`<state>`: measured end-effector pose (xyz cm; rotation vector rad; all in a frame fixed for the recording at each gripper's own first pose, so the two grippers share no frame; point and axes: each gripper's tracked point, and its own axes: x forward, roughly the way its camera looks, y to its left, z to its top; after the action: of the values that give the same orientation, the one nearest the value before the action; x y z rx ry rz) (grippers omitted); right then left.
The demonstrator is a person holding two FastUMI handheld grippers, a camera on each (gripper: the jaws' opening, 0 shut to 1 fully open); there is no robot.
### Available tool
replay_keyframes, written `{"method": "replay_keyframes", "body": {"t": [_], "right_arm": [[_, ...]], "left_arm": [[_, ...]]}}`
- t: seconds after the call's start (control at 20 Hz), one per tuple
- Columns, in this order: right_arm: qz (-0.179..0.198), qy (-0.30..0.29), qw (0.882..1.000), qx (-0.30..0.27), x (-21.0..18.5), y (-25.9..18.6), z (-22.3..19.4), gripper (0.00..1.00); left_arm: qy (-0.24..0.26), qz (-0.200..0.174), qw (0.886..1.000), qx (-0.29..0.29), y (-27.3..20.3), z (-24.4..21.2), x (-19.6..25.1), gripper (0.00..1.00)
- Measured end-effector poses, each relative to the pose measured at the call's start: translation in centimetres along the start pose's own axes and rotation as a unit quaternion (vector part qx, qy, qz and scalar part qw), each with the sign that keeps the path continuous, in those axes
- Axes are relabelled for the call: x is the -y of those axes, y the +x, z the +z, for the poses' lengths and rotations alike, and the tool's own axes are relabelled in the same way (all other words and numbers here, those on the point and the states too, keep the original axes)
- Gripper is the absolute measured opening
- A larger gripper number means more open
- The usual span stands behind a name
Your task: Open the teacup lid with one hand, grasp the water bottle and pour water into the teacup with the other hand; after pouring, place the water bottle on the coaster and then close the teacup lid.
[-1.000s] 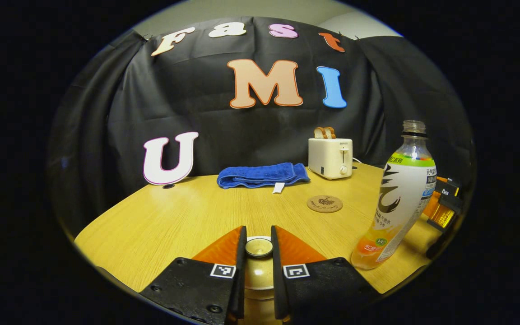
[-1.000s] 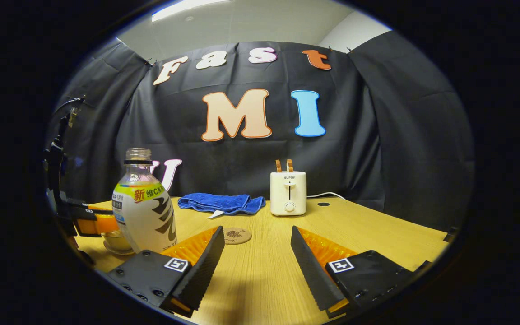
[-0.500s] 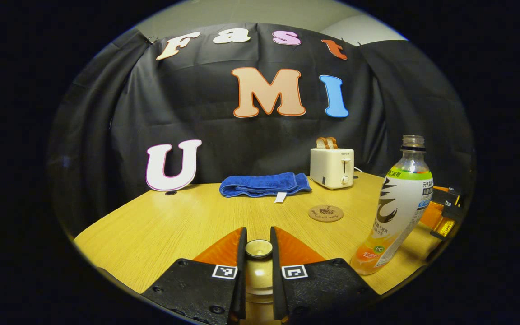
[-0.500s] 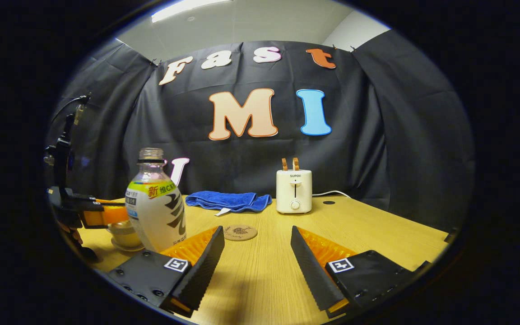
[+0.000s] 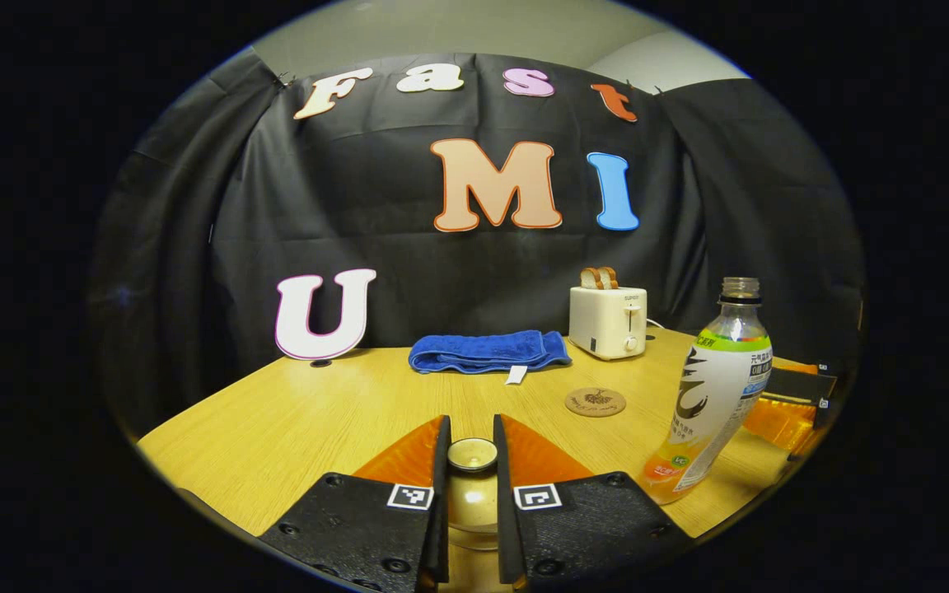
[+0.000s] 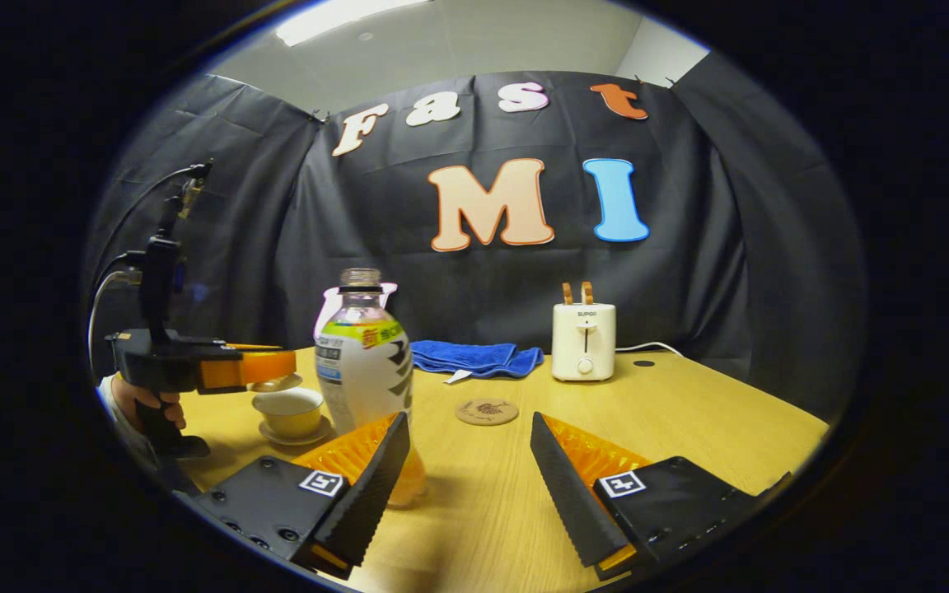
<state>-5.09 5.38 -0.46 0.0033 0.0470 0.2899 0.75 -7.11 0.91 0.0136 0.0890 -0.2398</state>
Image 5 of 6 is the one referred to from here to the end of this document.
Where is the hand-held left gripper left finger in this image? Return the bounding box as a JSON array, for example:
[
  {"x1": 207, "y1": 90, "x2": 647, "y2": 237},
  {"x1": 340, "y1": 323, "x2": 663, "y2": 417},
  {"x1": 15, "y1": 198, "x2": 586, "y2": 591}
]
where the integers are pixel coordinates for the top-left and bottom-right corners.
[{"x1": 259, "y1": 414, "x2": 452, "y2": 593}]

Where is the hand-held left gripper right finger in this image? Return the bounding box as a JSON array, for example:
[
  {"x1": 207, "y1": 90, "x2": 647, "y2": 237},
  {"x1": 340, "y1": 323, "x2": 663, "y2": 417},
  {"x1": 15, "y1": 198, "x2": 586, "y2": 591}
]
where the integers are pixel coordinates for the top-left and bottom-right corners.
[{"x1": 493, "y1": 413, "x2": 694, "y2": 590}]

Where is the black backdrop cloth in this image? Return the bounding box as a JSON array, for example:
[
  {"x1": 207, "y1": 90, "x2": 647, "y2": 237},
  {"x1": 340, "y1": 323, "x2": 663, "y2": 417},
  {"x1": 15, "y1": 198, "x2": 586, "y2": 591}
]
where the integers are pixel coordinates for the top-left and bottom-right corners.
[{"x1": 87, "y1": 45, "x2": 867, "y2": 437}]

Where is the folded blue towel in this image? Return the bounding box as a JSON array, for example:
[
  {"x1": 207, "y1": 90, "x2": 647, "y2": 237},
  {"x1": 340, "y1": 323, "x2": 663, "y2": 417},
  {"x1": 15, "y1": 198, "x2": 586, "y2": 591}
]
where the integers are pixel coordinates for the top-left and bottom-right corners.
[{"x1": 408, "y1": 329, "x2": 573, "y2": 385}]

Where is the cream toaster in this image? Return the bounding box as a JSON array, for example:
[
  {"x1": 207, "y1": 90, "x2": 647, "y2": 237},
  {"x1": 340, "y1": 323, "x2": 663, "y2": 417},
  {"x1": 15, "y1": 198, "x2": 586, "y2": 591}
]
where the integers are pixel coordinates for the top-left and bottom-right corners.
[{"x1": 568, "y1": 285, "x2": 648, "y2": 362}]

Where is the round wooden coaster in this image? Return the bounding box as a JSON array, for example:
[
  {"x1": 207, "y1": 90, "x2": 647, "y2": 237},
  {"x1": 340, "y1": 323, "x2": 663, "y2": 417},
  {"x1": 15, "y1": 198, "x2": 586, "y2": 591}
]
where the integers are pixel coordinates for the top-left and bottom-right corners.
[{"x1": 564, "y1": 387, "x2": 628, "y2": 418}]

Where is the clear plastic water bottle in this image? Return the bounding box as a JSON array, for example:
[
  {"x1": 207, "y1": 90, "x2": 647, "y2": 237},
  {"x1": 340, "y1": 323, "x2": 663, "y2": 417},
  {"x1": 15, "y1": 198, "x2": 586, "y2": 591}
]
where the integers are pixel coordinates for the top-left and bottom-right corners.
[{"x1": 643, "y1": 277, "x2": 774, "y2": 506}]

